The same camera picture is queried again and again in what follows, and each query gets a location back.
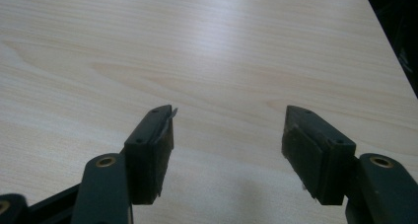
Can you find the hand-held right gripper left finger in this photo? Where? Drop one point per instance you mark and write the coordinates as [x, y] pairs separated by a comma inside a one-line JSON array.
[[148, 158]]

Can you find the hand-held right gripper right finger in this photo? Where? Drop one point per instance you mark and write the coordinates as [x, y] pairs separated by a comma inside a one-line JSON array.
[[317, 151]]

